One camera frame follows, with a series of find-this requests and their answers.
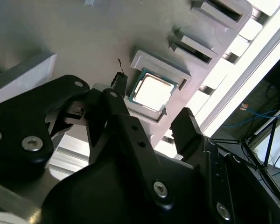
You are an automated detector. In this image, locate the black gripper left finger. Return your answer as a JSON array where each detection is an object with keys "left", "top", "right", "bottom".
[{"left": 0, "top": 58, "right": 175, "bottom": 212}]

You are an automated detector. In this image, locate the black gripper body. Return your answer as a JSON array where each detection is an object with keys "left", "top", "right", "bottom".
[{"left": 41, "top": 150, "right": 215, "bottom": 224}]

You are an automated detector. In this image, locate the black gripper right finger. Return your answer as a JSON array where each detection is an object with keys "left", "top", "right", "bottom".
[{"left": 169, "top": 107, "right": 280, "bottom": 224}]

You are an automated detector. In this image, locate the silver CPU chip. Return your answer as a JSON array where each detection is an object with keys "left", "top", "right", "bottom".
[{"left": 128, "top": 67, "right": 179, "bottom": 112}]

